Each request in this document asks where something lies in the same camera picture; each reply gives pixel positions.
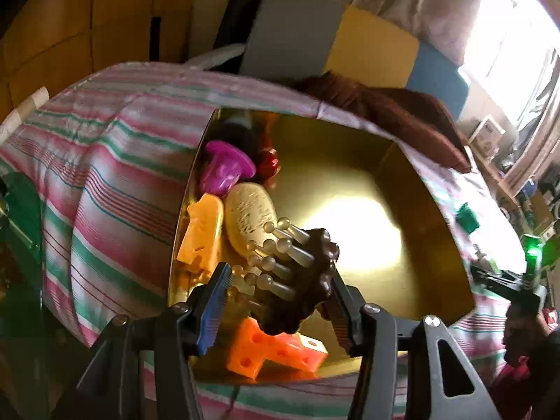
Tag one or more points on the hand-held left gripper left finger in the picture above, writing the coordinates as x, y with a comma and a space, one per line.
214, 308

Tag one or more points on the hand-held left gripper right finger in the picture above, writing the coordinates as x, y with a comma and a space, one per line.
343, 315

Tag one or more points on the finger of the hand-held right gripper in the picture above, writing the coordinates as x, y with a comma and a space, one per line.
494, 279

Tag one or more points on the dark brown massage brush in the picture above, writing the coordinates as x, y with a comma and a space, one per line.
306, 288

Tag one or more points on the green plastic spool piece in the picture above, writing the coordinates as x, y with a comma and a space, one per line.
468, 218

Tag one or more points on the orange linked cubes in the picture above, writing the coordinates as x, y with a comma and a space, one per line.
271, 352

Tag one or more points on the yellow puzzle block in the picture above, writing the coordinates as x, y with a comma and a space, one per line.
201, 236

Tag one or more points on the gold-lined brown box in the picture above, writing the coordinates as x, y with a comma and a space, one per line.
393, 227

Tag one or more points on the purple plastic spool piece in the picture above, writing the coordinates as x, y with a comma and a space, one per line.
227, 166

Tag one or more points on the red glossy item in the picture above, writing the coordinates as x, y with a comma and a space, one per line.
269, 162

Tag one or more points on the person's right forearm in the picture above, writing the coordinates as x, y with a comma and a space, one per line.
520, 385

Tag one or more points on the person's right hand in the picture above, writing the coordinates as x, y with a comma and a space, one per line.
523, 330

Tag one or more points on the wooden shelf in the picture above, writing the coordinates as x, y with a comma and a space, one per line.
520, 183

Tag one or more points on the white cardboard box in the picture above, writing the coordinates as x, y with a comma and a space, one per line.
485, 131

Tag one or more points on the striped blanket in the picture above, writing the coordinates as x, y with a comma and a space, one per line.
109, 183

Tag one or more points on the brown cloth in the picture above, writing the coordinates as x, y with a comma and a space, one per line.
393, 113

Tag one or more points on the blue headboard panel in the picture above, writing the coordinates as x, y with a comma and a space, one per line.
437, 78

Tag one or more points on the dark green object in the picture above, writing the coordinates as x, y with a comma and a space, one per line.
19, 214

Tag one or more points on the white pillow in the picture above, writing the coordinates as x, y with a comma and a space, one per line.
216, 57

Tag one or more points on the yellow headboard panel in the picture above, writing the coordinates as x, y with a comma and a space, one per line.
372, 48

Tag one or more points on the pale curtain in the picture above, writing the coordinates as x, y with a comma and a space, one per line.
428, 4

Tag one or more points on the grey headboard panel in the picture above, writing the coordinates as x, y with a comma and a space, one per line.
288, 35

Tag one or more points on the black upright item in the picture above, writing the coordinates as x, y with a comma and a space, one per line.
243, 8

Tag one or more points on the wooden wardrobe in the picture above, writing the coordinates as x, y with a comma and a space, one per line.
87, 22

